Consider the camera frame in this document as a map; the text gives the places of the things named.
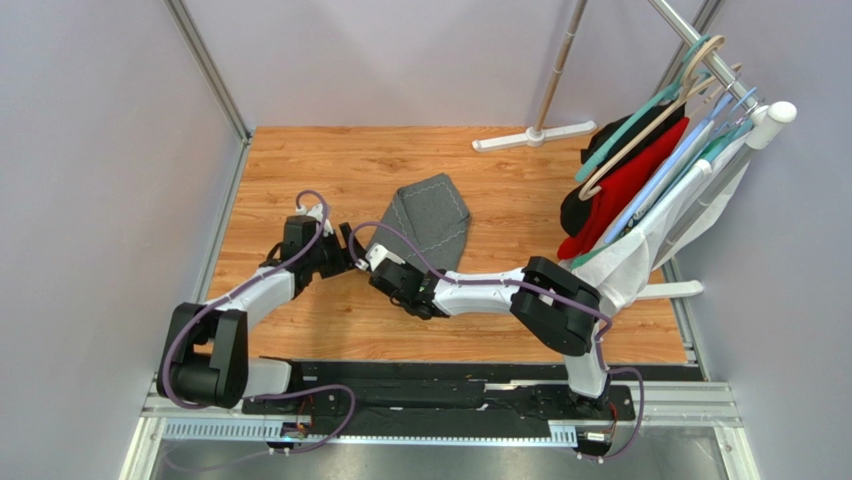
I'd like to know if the grey felt napkin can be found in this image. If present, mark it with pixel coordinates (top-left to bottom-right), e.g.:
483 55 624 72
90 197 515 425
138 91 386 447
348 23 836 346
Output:
369 173 471 271

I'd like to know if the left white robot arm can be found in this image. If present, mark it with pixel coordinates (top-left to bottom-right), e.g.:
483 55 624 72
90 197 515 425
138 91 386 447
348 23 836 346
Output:
156 215 366 409

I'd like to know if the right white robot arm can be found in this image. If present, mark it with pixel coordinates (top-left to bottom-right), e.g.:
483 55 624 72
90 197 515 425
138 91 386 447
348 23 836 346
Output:
367 256 610 409

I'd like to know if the black garment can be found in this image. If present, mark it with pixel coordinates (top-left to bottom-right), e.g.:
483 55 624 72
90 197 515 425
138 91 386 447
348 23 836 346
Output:
560 103 685 238

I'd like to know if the white garment with green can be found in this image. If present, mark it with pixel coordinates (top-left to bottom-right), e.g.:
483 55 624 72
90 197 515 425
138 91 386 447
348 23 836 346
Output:
570 128 752 317

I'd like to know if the red garment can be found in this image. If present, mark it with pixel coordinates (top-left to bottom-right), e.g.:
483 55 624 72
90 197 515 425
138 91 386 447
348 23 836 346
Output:
557 117 690 260

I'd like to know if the light blue hanger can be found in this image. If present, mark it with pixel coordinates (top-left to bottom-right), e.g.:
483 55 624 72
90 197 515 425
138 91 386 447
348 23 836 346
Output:
595 93 751 248

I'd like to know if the wooden hanger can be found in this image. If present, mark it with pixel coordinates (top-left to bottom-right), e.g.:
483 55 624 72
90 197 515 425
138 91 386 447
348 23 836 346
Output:
575 35 726 201

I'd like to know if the teal hanger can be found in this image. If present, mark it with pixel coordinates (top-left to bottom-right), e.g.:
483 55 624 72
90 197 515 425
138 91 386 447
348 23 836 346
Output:
574 34 712 185

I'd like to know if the white clothes rack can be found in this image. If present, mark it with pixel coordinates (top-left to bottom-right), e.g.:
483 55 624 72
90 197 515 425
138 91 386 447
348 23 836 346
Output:
471 0 797 299

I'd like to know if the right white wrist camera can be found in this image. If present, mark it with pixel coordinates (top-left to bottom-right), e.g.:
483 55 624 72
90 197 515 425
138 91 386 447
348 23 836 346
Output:
354 244 389 272

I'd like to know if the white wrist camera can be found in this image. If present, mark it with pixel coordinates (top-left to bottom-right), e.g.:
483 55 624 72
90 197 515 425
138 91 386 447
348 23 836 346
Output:
296 203 334 236
354 244 389 272

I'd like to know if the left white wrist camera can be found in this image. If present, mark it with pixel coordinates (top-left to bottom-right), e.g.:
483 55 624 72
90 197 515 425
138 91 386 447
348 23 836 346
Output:
296 203 334 236

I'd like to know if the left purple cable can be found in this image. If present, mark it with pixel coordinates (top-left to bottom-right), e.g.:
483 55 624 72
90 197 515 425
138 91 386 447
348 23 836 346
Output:
159 190 358 457

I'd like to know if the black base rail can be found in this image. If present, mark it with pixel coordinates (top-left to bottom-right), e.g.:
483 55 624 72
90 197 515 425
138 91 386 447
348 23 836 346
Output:
242 360 636 440

